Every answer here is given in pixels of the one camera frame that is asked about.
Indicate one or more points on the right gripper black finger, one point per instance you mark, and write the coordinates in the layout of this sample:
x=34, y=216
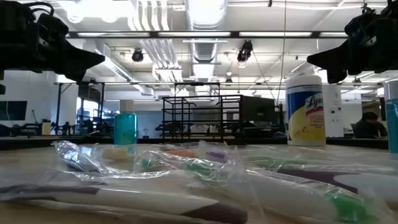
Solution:
x=332, y=56
x=338, y=76

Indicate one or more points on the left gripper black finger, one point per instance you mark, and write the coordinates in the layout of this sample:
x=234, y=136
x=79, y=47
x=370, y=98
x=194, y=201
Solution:
x=81, y=56
x=76, y=75

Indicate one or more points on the teal mouthwash bottle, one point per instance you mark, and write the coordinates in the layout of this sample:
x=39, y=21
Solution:
x=126, y=127
x=392, y=124

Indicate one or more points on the green white toothbrush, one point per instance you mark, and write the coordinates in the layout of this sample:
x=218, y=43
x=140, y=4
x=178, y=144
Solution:
x=273, y=161
x=289, y=196

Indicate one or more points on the purple white toothbrush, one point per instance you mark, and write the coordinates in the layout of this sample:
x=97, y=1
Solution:
x=140, y=199

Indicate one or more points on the white LED light strip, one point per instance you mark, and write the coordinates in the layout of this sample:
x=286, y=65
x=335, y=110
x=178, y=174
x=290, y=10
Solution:
x=194, y=34
x=91, y=34
x=275, y=34
x=334, y=34

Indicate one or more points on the black ceiling spotlight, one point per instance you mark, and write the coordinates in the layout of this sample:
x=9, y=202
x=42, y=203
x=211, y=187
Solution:
x=137, y=55

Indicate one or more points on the yellow blue wipes canister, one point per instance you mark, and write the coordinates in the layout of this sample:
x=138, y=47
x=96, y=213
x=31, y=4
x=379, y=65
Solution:
x=304, y=124

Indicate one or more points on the person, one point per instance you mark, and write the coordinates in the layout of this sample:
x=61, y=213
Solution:
x=370, y=127

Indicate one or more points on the small background wipes canister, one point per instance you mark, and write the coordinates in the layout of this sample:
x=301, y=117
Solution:
x=46, y=128

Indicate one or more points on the black equipment cabinet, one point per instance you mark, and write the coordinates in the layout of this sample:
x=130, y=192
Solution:
x=258, y=115

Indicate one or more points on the black background rig frame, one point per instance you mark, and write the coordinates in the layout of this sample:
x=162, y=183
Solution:
x=58, y=105

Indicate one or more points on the dark wall monitor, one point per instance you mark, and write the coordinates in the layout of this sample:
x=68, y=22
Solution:
x=14, y=110

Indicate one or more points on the black overhead camera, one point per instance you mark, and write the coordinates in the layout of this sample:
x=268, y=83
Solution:
x=245, y=49

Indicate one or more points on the silver ventilation duct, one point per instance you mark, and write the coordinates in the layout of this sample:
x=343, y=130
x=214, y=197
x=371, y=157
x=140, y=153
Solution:
x=205, y=18

